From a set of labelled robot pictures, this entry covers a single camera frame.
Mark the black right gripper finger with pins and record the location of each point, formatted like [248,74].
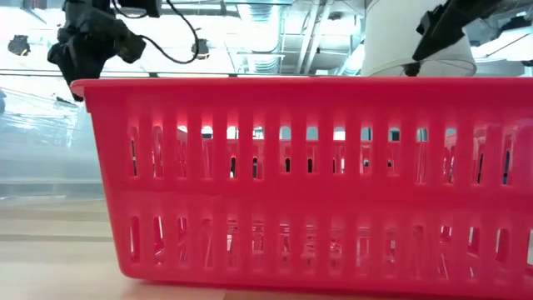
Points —
[441,35]
[429,21]

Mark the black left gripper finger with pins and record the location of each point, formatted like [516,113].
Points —
[77,89]

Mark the translucent blue plastic basket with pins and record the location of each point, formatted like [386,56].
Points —
[46,141]

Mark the white lampshade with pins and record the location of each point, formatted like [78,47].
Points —
[395,37]

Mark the black lamp socket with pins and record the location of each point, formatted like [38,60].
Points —
[412,69]

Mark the black ceiling fixture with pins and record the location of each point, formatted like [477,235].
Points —
[18,45]

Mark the red slotted plastic basket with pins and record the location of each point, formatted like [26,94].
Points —
[316,200]

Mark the black hanging ceiling camera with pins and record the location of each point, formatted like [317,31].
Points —
[201,48]

